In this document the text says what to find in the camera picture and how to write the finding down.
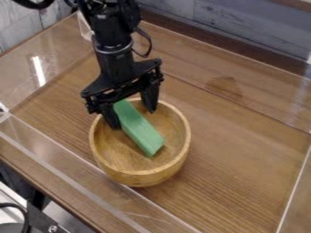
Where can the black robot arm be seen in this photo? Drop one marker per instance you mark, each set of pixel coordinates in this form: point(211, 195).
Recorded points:
point(114, 21)

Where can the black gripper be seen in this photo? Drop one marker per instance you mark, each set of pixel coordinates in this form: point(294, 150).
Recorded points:
point(123, 78)

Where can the green rectangular block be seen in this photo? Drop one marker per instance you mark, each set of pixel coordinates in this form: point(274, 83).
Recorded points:
point(138, 128)

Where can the brown wooden bowl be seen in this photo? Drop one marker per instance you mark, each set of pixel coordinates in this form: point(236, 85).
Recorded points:
point(143, 153)

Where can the clear acrylic tray enclosure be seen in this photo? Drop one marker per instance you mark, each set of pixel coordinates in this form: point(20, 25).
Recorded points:
point(244, 182)

